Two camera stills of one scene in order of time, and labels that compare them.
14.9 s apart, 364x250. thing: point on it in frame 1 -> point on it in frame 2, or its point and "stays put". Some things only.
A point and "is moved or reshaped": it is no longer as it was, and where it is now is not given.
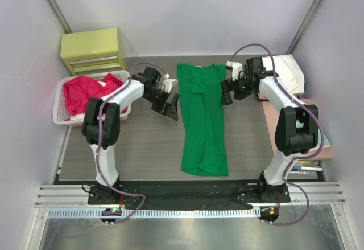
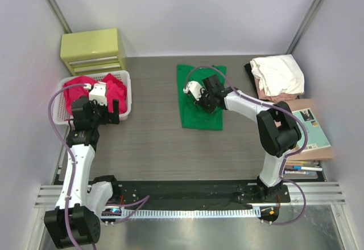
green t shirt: [203, 150] is moved or reshaped
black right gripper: [227, 86] -> [209, 110]
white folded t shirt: [291, 76] stays put
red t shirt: [78, 90] stays put
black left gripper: [171, 108] -> [110, 118]
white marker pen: [303, 172] stays put
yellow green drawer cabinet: [91, 52] stays put
